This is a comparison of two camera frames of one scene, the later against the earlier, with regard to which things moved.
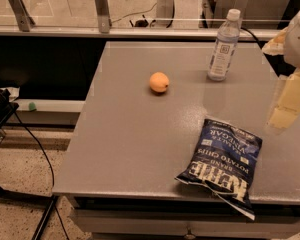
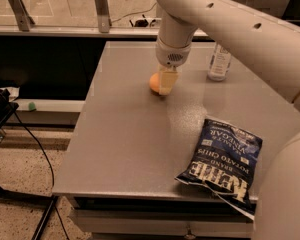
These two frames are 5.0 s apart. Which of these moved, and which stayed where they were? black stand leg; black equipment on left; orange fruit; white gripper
Moved: white gripper
Stayed: black equipment on left; black stand leg; orange fruit
